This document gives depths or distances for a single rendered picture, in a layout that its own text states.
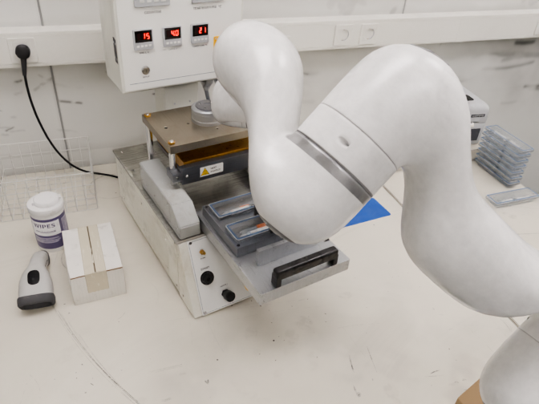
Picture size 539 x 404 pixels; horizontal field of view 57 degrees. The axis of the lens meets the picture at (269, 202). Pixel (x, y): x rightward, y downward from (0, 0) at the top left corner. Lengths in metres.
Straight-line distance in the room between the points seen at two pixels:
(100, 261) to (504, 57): 1.81
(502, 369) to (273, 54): 0.45
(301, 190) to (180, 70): 0.90
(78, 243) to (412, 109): 1.00
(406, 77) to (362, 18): 1.38
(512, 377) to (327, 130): 0.38
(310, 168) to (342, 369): 0.75
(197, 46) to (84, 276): 0.62
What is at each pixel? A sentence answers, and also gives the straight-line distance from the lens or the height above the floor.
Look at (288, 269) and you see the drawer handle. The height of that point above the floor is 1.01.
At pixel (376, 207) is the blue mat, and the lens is 1.62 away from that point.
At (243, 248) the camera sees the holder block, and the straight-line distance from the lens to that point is 1.02.
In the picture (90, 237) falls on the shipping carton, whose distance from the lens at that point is 1.32.
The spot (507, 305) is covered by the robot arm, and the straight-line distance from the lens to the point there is 0.58.
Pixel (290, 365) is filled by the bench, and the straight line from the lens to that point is 1.13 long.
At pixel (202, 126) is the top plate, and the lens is 1.20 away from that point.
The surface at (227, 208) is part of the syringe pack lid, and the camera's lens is 1.10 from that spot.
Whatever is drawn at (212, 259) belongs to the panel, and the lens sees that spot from 1.17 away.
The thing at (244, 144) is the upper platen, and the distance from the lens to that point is 1.24.
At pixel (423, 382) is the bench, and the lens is 1.18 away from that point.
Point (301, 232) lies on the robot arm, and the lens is 0.46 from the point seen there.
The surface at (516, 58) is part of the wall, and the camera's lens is 2.42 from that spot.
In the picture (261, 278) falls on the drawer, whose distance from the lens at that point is 0.99.
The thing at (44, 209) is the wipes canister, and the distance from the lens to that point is 1.36.
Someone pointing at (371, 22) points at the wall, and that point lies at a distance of 1.84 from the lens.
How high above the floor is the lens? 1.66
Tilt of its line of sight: 35 degrees down
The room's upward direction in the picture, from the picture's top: 5 degrees clockwise
